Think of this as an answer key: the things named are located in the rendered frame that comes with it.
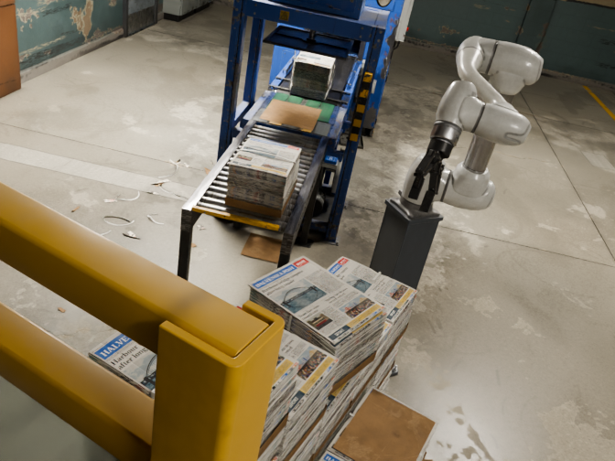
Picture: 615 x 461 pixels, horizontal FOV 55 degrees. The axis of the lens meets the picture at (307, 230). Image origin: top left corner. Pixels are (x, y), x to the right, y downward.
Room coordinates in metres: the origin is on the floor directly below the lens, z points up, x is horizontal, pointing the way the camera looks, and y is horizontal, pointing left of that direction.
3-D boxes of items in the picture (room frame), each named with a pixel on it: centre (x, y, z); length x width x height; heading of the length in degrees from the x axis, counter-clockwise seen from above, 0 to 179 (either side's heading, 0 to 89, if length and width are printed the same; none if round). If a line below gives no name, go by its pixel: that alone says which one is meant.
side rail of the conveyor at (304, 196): (3.04, 0.04, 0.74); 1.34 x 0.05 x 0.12; 177
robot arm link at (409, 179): (2.50, -0.49, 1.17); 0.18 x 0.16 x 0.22; 79
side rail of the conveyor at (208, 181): (3.07, 0.55, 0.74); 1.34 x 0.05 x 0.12; 177
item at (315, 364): (1.24, 0.06, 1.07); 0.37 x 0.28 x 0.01; 66
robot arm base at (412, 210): (2.52, -0.46, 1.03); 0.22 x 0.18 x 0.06; 32
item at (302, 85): (4.64, 0.20, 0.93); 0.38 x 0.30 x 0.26; 177
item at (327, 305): (1.57, -0.08, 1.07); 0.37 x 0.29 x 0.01; 55
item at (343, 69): (5.20, 0.17, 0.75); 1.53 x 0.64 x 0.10; 177
